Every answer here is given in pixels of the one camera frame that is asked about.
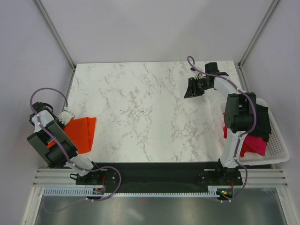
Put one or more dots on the white plastic basket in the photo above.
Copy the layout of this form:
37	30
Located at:
276	151

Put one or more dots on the red t shirt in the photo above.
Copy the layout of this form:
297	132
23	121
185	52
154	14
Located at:
225	130

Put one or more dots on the right aluminium corner post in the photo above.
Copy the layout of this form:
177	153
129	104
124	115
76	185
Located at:
258	32

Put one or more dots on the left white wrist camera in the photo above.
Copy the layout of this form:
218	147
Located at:
65	117

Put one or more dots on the aluminium frame rail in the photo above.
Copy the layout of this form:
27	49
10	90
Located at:
253	177

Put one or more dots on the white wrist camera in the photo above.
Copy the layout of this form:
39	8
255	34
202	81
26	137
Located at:
65	117
197	75

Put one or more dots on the pink t shirt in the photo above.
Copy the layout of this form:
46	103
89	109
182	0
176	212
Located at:
253	144

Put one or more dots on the black t shirt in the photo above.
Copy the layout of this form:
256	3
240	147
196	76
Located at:
262	128

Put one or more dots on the left aluminium corner post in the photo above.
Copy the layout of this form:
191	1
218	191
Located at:
52	29

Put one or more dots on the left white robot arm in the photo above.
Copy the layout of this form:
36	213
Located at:
51	142

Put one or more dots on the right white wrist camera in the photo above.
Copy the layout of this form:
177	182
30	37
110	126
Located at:
197	75

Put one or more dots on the blue slotted cable duct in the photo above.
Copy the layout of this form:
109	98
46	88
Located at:
96	192

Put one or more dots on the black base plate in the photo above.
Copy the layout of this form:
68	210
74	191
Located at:
173	176

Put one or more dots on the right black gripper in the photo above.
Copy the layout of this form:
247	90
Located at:
192	90

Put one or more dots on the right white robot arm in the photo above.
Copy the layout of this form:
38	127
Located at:
240	109

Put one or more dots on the orange t shirt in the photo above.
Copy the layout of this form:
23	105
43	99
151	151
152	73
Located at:
81	132

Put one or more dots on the aluminium corner post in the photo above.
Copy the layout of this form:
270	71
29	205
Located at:
52	29
258	32

